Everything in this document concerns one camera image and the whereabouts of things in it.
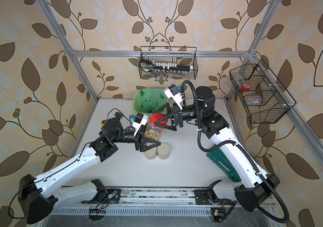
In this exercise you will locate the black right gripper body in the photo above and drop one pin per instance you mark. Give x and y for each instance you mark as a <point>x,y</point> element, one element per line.
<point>180,113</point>

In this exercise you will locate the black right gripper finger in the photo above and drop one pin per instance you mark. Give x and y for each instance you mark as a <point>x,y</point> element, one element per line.
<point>164,108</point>
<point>168,124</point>

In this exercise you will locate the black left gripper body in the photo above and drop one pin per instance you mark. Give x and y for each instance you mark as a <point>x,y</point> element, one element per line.
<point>138,135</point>

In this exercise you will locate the red jar lid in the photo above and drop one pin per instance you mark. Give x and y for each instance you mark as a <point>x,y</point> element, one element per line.
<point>158,118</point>

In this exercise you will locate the clear peanut jar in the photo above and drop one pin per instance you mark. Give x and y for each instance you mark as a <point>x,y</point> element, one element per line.
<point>153,133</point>

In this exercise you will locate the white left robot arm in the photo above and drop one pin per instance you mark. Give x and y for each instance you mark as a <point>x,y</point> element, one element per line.
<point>39,196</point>

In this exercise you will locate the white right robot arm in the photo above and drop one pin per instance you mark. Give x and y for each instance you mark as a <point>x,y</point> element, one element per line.
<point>214,132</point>

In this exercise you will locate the beige lid jar left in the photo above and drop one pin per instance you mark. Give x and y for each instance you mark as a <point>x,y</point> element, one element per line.
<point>151,154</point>

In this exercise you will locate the beige lid jar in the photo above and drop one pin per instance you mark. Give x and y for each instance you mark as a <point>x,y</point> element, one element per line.
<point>163,151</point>
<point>151,154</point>

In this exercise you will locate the beige lid jar right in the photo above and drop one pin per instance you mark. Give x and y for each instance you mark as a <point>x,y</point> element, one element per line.
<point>163,151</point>

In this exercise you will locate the green bin with bag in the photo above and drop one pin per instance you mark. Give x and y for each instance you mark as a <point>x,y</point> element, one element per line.
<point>146,101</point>

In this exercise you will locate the yellow tape measure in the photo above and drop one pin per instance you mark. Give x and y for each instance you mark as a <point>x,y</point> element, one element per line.
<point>102,122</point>

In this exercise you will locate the red object in basket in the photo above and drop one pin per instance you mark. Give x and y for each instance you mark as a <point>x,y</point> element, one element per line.
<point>245,87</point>

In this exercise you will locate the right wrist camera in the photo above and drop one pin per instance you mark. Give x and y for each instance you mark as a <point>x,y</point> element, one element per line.
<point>174,92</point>

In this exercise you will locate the black socket set rail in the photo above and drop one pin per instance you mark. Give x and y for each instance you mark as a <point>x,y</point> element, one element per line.
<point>153,66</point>

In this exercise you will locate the black wire basket back wall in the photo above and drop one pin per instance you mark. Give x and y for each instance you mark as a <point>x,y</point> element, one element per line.
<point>168,62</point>

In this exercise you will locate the black wire basket wall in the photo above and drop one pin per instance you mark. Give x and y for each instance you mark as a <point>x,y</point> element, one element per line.
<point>168,62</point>
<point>268,99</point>

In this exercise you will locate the black wire basket right wall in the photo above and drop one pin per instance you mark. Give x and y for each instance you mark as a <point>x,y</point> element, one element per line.
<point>268,99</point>

